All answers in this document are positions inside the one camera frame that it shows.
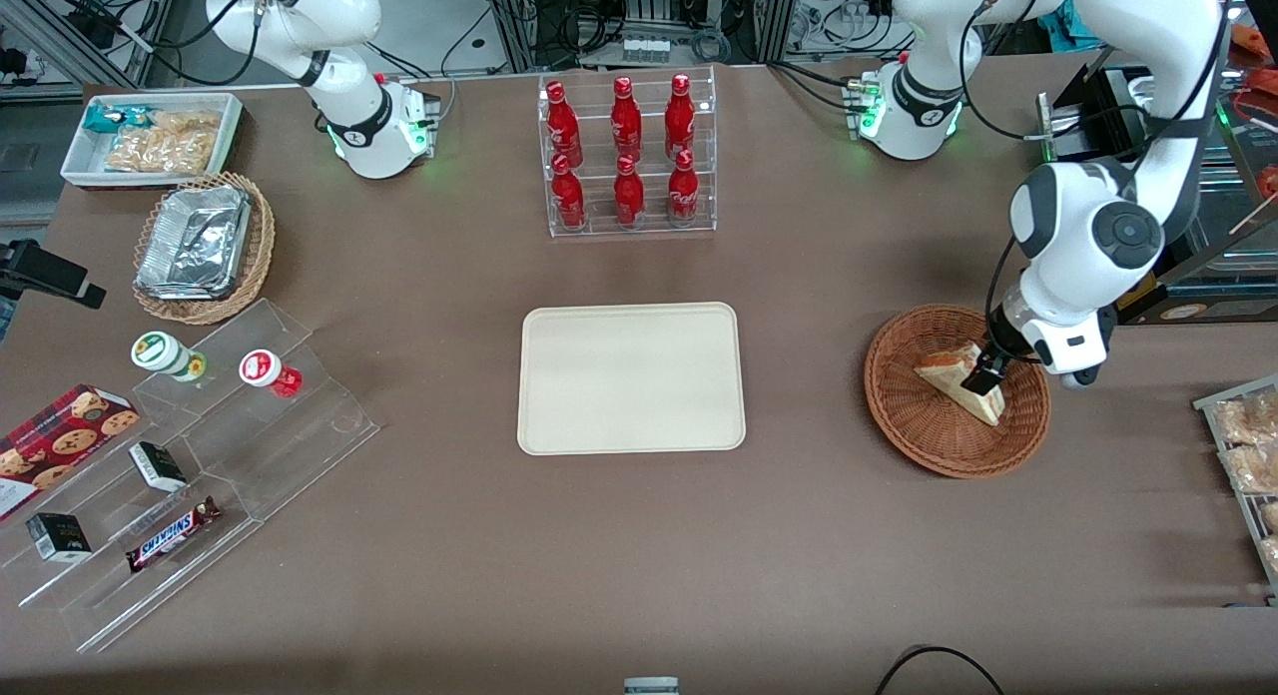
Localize snickers chocolate bar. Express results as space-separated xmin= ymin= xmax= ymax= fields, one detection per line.
xmin=126 ymin=496 xmax=221 ymax=573

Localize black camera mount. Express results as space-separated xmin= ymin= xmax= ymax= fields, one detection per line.
xmin=0 ymin=239 xmax=108 ymax=312

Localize clear pastry bag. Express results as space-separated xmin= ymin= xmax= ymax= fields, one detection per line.
xmin=1213 ymin=393 xmax=1278 ymax=446
xmin=1220 ymin=443 xmax=1278 ymax=496

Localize clear acrylic stepped display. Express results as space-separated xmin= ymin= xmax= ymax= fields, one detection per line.
xmin=0 ymin=298 xmax=380 ymax=654

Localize round brown wicker basket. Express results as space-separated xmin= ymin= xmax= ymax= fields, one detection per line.
xmin=864 ymin=306 xmax=1051 ymax=478

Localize white rectangular snack bin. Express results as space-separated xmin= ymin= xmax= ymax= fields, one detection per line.
xmin=60 ymin=93 xmax=244 ymax=190

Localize triangle sandwich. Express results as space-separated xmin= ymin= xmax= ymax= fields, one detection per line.
xmin=916 ymin=343 xmax=1007 ymax=426

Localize red label cup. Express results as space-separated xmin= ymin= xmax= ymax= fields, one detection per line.
xmin=239 ymin=348 xmax=303 ymax=398

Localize black box stand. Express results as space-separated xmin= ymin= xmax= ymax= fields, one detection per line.
xmin=1036 ymin=64 xmax=1164 ymax=167

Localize teal snack packet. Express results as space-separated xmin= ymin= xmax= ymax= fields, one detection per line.
xmin=83 ymin=103 xmax=151 ymax=135

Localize red cola bottle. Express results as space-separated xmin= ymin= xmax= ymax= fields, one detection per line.
xmin=665 ymin=73 xmax=697 ymax=157
xmin=613 ymin=154 xmax=646 ymax=227
xmin=551 ymin=154 xmax=587 ymax=229
xmin=611 ymin=76 xmax=643 ymax=159
xmin=545 ymin=81 xmax=583 ymax=164
xmin=667 ymin=149 xmax=701 ymax=224

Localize oval wicker basket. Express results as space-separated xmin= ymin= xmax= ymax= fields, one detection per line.
xmin=133 ymin=173 xmax=276 ymax=325

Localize green label cup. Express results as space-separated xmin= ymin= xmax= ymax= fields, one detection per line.
xmin=131 ymin=332 xmax=208 ymax=382

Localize clear acrylic bottle rack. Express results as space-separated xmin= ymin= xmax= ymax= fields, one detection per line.
xmin=539 ymin=66 xmax=718 ymax=239

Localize small black box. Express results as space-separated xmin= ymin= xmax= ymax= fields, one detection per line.
xmin=129 ymin=441 xmax=188 ymax=493
xmin=26 ymin=513 xmax=93 ymax=562

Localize clear cracker bag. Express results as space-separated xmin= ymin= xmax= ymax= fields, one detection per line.
xmin=104 ymin=128 xmax=217 ymax=175
xmin=150 ymin=109 xmax=222 ymax=135

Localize red cookie box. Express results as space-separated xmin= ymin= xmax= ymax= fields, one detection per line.
xmin=0 ymin=384 xmax=141 ymax=522

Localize tray of packaged snacks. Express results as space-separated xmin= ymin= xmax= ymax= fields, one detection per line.
xmin=1193 ymin=375 xmax=1278 ymax=601

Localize beige plastic tray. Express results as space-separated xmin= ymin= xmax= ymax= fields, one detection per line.
xmin=517 ymin=303 xmax=747 ymax=456

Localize black floor cable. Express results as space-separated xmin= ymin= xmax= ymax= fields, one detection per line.
xmin=877 ymin=645 xmax=1004 ymax=695

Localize silver foil trays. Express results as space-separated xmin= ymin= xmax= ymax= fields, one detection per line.
xmin=135 ymin=185 xmax=252 ymax=301

